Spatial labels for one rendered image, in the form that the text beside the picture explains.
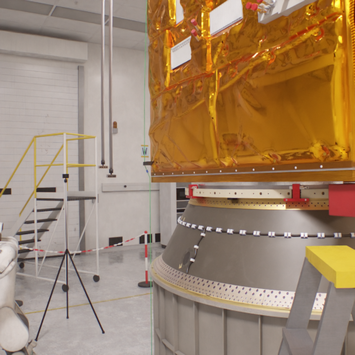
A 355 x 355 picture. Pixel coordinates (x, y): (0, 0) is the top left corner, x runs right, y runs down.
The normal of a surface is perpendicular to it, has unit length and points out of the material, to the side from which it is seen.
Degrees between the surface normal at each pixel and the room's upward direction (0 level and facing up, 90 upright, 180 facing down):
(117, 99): 90
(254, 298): 43
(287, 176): 90
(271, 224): 62
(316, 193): 90
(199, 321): 90
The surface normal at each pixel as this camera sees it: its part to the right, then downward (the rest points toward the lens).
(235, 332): -0.58, 0.00
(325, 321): -0.11, -0.07
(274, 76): -0.87, 0.11
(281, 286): -0.36, -0.47
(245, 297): -0.38, -0.73
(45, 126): 0.51, -0.03
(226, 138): -0.76, 0.29
